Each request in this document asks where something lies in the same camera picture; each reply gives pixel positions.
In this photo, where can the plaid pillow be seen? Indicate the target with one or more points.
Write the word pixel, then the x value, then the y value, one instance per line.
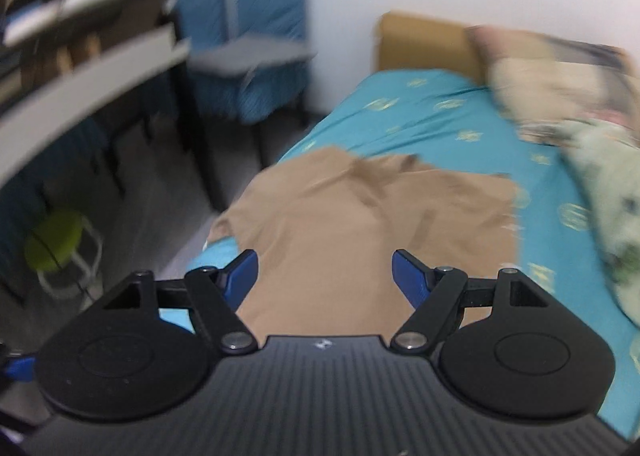
pixel 540 86

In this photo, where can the tan shirt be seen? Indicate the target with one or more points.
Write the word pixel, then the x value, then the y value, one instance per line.
pixel 325 236

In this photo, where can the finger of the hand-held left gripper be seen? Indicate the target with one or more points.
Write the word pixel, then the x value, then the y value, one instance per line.
pixel 20 368

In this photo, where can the dark wooden dining table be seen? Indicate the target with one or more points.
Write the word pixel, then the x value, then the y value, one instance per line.
pixel 75 86

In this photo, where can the bed with teal patterned sheet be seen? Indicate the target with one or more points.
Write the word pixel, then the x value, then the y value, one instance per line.
pixel 425 136

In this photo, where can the green round stool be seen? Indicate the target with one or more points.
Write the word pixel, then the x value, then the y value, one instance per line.
pixel 52 241

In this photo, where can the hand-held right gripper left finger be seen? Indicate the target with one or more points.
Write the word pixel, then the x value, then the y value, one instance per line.
pixel 245 273

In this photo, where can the mustard yellow headboard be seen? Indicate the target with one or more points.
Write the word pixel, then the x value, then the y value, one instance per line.
pixel 425 46

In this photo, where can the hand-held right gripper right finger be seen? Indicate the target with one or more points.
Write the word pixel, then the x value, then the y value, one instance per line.
pixel 407 278

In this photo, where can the grey seat cushion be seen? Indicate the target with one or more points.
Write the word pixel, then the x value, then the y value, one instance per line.
pixel 250 54

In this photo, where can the green printed fleece blanket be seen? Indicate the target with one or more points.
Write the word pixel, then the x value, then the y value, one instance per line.
pixel 610 176

